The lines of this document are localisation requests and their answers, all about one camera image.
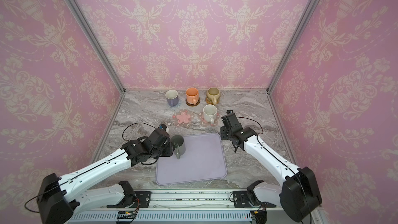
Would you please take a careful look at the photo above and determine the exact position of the grey green mug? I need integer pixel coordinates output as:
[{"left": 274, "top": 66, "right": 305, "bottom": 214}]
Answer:
[{"left": 171, "top": 135, "right": 186, "bottom": 159}]

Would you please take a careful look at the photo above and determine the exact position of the white cream mug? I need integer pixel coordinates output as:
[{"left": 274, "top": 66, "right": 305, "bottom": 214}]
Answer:
[{"left": 203, "top": 104, "right": 218, "bottom": 124}]

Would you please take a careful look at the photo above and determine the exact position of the pink flower silicone coaster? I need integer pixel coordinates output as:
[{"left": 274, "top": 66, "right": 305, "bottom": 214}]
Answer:
[{"left": 198, "top": 113, "right": 220, "bottom": 127}]

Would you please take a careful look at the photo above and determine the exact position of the yellow beige mug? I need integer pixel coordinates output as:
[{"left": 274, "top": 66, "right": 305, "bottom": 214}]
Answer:
[{"left": 206, "top": 87, "right": 221, "bottom": 102}]

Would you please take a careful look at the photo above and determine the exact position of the orange mug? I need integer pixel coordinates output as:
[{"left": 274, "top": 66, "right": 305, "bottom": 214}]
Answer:
[{"left": 186, "top": 88, "right": 200, "bottom": 106}]

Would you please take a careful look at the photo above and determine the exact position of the woven rattan round coaster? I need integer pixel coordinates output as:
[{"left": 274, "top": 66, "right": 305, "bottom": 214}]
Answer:
[{"left": 205, "top": 97, "right": 220, "bottom": 105}]

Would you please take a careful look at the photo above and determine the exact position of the blue woven round coaster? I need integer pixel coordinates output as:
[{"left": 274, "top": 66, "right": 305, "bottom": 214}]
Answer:
[{"left": 167, "top": 102, "right": 181, "bottom": 108}]

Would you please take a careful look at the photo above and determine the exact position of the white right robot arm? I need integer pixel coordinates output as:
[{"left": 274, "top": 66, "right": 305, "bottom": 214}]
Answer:
[{"left": 220, "top": 127, "right": 322, "bottom": 223}]

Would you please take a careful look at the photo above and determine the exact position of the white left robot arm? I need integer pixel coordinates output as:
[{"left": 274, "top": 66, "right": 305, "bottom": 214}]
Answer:
[{"left": 36, "top": 140, "right": 174, "bottom": 224}]

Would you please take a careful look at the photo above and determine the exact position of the lilac plastic tray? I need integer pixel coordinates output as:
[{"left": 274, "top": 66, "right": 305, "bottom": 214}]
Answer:
[{"left": 155, "top": 133, "right": 227, "bottom": 186}]

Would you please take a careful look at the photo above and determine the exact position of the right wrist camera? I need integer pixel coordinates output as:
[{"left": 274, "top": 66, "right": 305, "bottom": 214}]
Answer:
[{"left": 221, "top": 110, "right": 243, "bottom": 133}]

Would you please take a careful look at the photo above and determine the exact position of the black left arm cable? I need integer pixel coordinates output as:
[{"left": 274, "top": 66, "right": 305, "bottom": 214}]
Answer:
[{"left": 122, "top": 122, "right": 158, "bottom": 142}]

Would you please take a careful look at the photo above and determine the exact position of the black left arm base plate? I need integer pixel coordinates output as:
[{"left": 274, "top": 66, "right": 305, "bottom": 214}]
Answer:
[{"left": 106, "top": 191, "right": 151, "bottom": 208}]

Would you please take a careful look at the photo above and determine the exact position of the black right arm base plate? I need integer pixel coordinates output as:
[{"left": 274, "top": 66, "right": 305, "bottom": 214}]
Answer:
[{"left": 230, "top": 190, "right": 276, "bottom": 208}]

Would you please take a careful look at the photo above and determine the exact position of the aluminium front frame rail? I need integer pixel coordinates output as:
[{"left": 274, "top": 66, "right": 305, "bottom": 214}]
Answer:
[{"left": 60, "top": 188, "right": 324, "bottom": 211}]

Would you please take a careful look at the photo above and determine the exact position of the white perforated cable duct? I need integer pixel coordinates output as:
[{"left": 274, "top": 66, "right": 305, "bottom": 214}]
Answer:
[{"left": 68, "top": 210, "right": 252, "bottom": 224}]

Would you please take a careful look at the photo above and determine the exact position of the aluminium corner frame post right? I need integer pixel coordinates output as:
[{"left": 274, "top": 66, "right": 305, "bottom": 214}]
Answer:
[{"left": 266, "top": 0, "right": 333, "bottom": 94}]

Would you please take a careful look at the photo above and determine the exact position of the aluminium corner frame post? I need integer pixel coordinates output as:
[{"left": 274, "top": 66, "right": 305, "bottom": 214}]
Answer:
[
  {"left": 49, "top": 0, "right": 126, "bottom": 94},
  {"left": 266, "top": 0, "right": 333, "bottom": 94}
]

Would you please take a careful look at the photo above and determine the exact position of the aluminium corner frame post left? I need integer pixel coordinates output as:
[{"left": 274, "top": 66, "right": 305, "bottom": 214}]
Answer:
[{"left": 49, "top": 0, "right": 126, "bottom": 94}]

